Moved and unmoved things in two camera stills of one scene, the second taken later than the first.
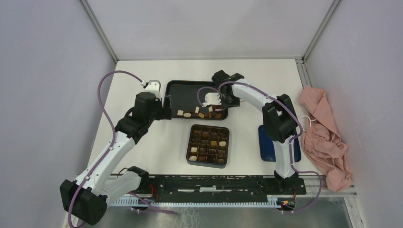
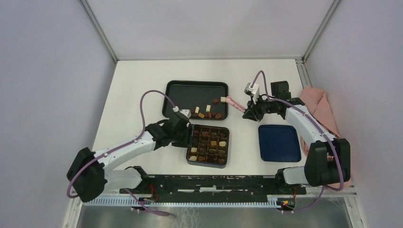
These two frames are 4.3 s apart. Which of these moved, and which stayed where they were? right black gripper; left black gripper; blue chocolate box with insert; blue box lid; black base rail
Moved: left black gripper; right black gripper
Stayed: blue box lid; blue chocolate box with insert; black base rail
